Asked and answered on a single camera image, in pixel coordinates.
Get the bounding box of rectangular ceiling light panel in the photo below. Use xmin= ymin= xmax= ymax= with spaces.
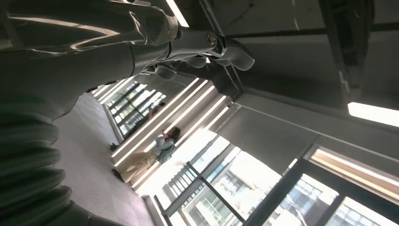
xmin=347 ymin=102 xmax=399 ymax=128

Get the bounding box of black window frame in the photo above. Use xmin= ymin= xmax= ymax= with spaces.
xmin=154 ymin=157 xmax=399 ymax=226

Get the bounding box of person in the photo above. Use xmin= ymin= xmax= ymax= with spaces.
xmin=112 ymin=126 xmax=182 ymax=184
xmin=109 ymin=102 xmax=167 ymax=152

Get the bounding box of long ceiling light strip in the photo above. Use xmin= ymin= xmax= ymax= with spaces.
xmin=165 ymin=0 xmax=190 ymax=28

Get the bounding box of black ceiling duct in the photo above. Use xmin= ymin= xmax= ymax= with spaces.
xmin=318 ymin=0 xmax=375 ymax=104

